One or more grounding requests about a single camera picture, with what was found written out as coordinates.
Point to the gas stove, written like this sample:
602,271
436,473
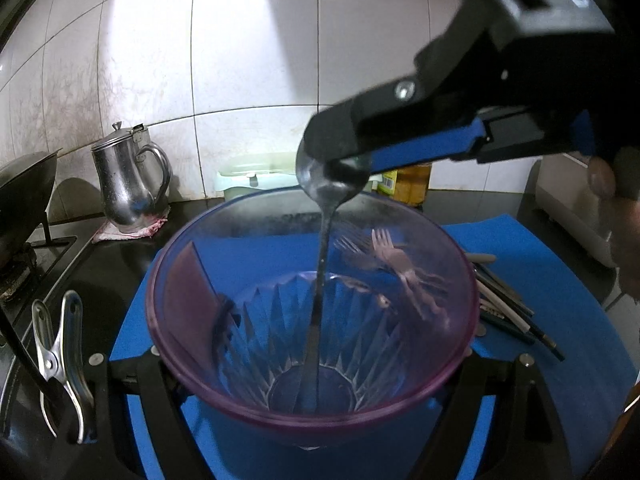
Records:
45,260

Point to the whitish silver chopstick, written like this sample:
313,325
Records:
505,305

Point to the black wok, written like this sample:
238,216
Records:
25,195

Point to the black printed chopstick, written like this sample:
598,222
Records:
547,342

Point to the metal spring clip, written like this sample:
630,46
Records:
65,350

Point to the silver teal chopstick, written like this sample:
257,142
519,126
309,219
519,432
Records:
510,330

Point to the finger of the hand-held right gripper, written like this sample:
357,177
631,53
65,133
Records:
360,125
425,147

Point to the pale green divided tray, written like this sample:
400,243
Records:
250,175

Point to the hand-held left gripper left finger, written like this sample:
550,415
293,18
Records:
145,367

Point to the steel pitcher with lid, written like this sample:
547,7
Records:
125,185

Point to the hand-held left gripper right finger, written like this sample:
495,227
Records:
480,375

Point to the person's right hand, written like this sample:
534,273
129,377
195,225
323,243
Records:
602,177

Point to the pink white cloth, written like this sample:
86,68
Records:
145,230

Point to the steel spoon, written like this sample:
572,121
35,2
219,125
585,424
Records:
325,190

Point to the yellow lid glass jar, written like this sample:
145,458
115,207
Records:
410,185

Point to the blue mat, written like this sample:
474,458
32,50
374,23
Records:
550,285

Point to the purple rimmed glass cup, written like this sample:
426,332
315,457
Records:
425,310

